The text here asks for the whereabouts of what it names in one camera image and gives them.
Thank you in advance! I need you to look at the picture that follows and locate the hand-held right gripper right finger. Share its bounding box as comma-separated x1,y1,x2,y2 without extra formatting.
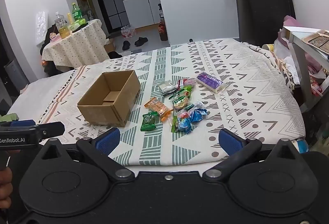
203,128,301,183

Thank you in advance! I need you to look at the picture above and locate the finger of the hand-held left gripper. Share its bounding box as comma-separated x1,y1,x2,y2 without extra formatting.
0,119,36,128
33,122,65,141

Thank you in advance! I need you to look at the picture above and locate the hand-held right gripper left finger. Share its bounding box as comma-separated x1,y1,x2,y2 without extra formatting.
38,127,135,183

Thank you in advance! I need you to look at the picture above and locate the brown cardboard box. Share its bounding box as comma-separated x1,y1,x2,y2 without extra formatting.
77,70,141,127

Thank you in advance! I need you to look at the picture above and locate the blue snack packet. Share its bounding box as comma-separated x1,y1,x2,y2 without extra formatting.
190,108,207,123
176,118,193,134

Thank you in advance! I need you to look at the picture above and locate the dark green candy packet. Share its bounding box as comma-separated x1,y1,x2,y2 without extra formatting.
140,111,159,132

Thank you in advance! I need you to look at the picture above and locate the orange cracker packet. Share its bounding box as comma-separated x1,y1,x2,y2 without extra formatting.
144,97,165,115

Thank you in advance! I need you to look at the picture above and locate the purple tissue pack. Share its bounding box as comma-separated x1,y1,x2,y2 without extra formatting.
196,72,228,94

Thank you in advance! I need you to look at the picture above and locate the green picture snack packet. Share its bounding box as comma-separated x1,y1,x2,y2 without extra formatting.
172,95,191,111

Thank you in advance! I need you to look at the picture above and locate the small orange snack packet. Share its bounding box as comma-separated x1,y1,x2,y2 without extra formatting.
159,109,174,123

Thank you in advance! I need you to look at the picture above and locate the light green snack packet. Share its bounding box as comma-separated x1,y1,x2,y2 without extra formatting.
176,86,194,98

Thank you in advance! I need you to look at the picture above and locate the red snack packet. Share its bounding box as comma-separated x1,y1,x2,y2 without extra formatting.
178,78,197,88

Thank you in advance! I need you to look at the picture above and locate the person's left hand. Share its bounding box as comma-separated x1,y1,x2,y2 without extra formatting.
0,166,13,217

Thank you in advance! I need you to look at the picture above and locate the green cloth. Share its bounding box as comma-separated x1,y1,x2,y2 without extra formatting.
0,113,20,123

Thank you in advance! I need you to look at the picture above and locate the grey appliance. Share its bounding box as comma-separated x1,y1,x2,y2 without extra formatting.
3,59,30,94

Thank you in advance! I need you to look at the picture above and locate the blue and white bag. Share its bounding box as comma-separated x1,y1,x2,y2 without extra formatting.
293,138,309,154

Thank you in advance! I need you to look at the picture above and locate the round table with dotted tablecloth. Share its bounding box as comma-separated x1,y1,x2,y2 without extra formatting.
41,19,110,69

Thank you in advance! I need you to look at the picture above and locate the black clothing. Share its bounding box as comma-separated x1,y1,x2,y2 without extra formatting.
40,24,56,55

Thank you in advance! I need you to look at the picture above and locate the small cardboard box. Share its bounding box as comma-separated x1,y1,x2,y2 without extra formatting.
104,39,116,54

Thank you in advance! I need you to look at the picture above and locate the white bubble wrap sheet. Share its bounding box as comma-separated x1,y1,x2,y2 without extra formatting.
35,11,49,46

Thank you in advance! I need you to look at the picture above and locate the clear bottle with yellow liquid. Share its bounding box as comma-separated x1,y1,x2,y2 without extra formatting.
55,12,71,39

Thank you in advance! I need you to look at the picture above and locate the green tissue pack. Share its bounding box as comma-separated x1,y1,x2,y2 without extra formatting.
70,19,88,31

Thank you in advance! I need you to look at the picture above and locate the white side table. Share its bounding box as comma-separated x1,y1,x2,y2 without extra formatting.
282,26,329,112

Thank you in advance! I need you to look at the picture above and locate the black tray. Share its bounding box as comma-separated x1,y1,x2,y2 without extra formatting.
72,21,94,33

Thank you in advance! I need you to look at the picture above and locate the pack of water bottles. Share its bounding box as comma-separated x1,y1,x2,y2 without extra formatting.
121,25,137,39

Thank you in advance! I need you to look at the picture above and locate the green soda bottle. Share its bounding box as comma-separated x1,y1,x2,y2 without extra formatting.
71,3,83,21

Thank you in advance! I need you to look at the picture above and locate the patterned tray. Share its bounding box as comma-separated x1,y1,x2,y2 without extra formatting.
301,30,329,55

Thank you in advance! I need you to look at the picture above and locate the pink cloth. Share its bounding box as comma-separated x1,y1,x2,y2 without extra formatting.
274,15,323,74

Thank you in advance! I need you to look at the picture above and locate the white cabinet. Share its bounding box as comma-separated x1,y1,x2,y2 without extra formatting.
123,0,161,30

